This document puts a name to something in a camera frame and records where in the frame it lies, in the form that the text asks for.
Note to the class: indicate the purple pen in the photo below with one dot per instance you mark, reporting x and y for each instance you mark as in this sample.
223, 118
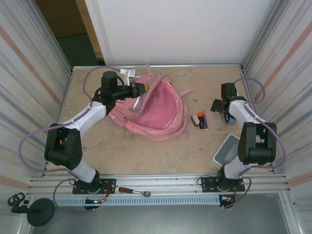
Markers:
206, 120

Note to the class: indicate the pink backpack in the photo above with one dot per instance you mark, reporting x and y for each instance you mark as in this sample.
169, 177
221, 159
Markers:
156, 114

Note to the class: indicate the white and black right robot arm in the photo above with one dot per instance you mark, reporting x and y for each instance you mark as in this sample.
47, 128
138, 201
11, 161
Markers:
241, 112

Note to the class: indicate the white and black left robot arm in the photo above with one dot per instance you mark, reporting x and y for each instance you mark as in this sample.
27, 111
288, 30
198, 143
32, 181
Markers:
85, 117

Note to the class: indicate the black highlighter with orange cap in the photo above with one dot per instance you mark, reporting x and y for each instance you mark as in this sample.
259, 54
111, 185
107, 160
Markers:
201, 120

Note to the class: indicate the white and black eraser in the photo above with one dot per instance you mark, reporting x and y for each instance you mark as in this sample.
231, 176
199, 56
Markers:
194, 121

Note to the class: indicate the white rectangular tray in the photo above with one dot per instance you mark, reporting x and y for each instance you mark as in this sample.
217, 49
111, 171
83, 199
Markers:
224, 151

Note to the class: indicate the small circuit board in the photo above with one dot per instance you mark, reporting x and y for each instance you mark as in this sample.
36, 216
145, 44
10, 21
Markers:
228, 200
95, 201

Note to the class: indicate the black round-base stand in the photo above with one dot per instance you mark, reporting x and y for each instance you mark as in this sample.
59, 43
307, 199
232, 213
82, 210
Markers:
41, 214

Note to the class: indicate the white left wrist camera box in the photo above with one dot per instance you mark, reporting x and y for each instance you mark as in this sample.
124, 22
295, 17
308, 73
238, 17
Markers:
128, 74

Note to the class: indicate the thin aluminium frame rail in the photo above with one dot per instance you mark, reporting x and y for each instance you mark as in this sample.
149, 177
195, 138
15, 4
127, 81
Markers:
195, 65

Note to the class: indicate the white door frame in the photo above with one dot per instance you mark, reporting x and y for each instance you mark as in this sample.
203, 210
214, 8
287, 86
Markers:
100, 31

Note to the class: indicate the aluminium frame post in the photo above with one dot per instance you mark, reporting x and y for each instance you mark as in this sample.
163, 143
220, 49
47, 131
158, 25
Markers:
263, 34
54, 41

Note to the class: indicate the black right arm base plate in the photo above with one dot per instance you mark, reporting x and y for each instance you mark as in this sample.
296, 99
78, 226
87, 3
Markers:
209, 182

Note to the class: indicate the wide aluminium frame rail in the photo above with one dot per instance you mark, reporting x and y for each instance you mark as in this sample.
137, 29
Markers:
158, 181

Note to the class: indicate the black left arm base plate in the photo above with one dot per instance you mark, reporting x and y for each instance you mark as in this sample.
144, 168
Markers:
108, 185

